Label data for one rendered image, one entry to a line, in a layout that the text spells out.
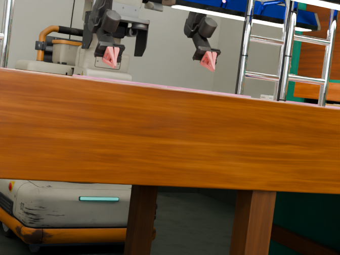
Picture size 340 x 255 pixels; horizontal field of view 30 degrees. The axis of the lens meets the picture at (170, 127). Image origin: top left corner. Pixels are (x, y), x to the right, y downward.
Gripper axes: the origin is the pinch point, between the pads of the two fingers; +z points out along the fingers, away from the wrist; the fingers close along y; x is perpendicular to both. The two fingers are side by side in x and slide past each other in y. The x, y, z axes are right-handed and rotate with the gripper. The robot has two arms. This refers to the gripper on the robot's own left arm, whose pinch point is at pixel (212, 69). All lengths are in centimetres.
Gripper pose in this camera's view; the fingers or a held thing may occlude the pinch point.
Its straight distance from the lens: 248.4
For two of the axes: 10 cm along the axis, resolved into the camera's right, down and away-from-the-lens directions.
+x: -3.6, 6.9, 6.3
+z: 2.5, 7.2, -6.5
